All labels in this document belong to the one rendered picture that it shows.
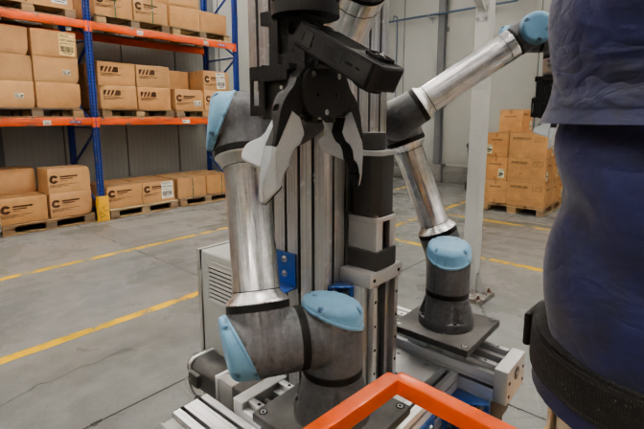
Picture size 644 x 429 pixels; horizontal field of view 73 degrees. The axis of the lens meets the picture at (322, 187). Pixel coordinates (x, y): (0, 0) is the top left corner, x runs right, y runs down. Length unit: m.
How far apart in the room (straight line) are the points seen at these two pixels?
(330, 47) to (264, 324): 0.51
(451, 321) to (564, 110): 0.93
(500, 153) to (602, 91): 7.69
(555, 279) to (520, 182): 7.58
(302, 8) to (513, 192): 7.68
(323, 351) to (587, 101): 0.60
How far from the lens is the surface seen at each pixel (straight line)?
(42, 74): 7.44
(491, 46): 1.20
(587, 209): 0.40
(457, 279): 1.23
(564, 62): 0.41
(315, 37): 0.44
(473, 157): 4.01
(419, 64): 11.85
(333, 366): 0.85
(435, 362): 1.32
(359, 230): 1.03
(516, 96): 10.82
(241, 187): 0.82
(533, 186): 7.95
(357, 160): 0.51
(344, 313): 0.81
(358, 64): 0.40
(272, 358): 0.80
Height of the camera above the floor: 1.60
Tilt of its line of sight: 9 degrees down
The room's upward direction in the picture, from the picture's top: straight up
